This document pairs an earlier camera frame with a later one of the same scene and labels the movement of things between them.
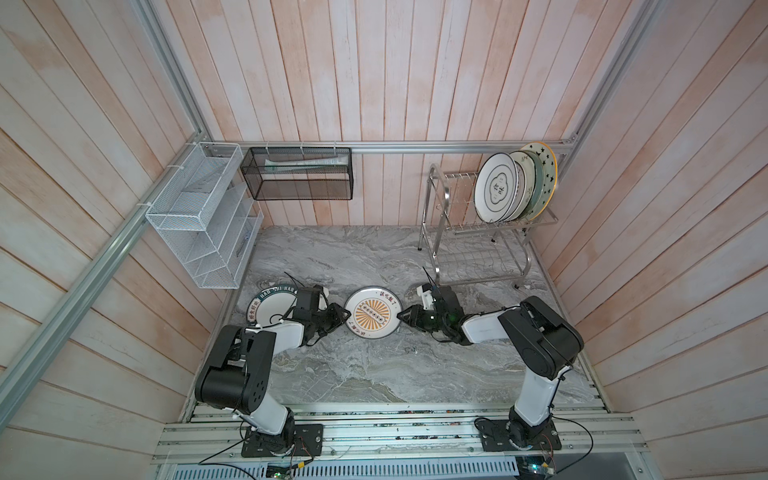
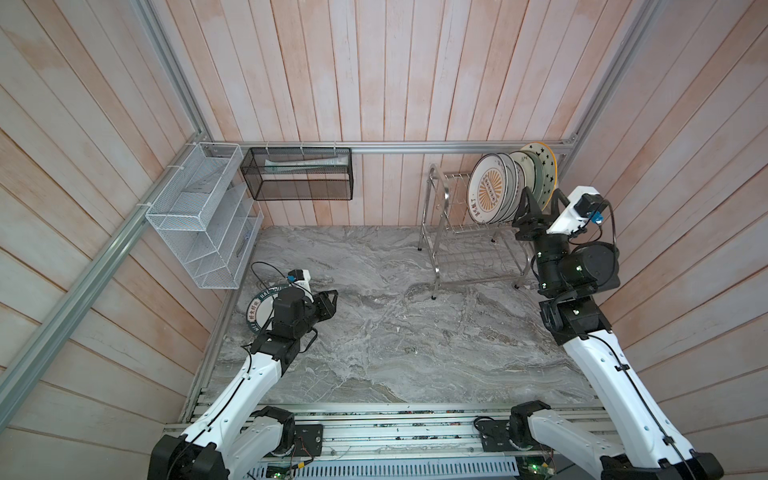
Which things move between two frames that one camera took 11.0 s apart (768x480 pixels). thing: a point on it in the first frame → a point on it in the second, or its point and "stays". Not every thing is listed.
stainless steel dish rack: x=466 y=250 stays
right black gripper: x=414 y=316 → x=535 y=220
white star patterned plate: x=549 y=176 stays
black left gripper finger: x=340 y=313 → x=324 y=306
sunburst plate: x=522 y=188 stays
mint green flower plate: x=539 y=185 stays
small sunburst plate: x=374 y=312 → x=487 y=188
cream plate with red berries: x=528 y=164 stays
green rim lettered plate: x=272 y=305 stays
